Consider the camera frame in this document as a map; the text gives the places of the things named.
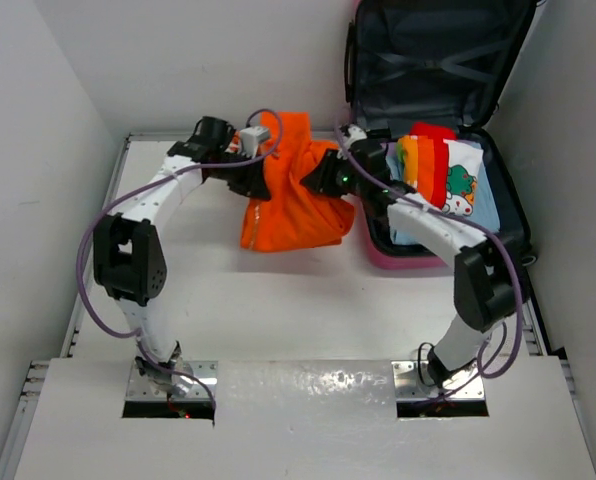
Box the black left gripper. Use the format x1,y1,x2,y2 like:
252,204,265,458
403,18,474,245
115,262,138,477
210,148,270,199

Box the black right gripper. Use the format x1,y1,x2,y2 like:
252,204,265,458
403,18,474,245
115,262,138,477
303,147,368,197

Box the orange jacket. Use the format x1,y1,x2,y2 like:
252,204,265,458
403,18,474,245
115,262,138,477
240,112,355,253

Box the frog print shirt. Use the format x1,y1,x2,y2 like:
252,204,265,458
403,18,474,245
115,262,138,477
395,122,484,217

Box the light blue trousers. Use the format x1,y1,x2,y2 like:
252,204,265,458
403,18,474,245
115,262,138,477
383,144,500,248

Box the pink suitcase with dark lining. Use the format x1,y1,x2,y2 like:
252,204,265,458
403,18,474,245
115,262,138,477
344,1,537,266

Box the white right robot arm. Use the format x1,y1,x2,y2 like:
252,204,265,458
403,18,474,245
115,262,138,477
301,124,527,388

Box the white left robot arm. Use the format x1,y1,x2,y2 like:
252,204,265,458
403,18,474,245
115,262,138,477
93,117,272,390

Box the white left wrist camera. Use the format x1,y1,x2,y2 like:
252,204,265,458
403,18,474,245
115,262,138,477
239,126,271,158

